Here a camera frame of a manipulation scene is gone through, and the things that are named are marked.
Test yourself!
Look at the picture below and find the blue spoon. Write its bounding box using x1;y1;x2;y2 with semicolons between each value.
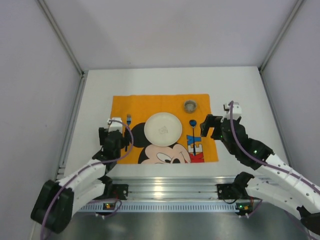
189;119;197;156

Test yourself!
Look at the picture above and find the blue fork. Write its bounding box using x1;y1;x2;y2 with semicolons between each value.
124;113;133;152

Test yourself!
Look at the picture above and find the orange Mickey placemat cloth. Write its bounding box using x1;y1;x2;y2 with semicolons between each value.
111;94;219;165

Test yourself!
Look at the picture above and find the white round plate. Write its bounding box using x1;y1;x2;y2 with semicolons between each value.
143;112;183;147

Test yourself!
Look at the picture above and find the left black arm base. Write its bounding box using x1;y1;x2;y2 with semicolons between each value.
109;184;129;200

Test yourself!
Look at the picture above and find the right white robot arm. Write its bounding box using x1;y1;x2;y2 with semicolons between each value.
200;101;320;235

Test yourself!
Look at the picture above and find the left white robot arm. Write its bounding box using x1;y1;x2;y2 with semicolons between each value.
30;117;134;234

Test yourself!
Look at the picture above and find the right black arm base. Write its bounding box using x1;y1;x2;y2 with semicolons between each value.
216;183;250;202

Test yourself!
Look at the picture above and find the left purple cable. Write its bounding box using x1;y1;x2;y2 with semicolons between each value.
39;119;135;240

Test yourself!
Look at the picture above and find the purple cable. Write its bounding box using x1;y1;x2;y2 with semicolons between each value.
39;119;135;240
228;100;320;240

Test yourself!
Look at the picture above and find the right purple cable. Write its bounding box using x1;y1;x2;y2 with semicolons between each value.
228;100;320;240

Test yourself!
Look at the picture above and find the aluminium mounting rail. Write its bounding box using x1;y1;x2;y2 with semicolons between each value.
39;175;312;201

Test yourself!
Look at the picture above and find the slotted grey cable duct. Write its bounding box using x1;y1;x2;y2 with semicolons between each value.
79;201;253;213

